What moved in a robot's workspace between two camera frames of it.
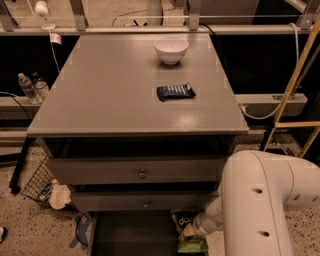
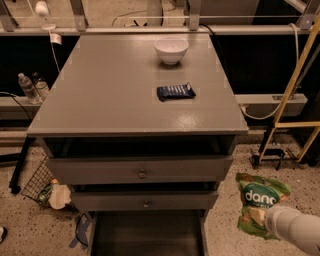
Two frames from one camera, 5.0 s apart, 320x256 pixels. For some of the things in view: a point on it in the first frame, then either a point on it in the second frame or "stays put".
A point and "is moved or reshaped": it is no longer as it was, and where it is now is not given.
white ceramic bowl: x=171 y=49 stays put
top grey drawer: x=136 y=170 stays put
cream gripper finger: x=188 y=231 to x=257 y=215
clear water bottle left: x=29 y=89 stays put
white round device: x=41 y=9 stays put
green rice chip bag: x=188 y=244 is moved or reshaped
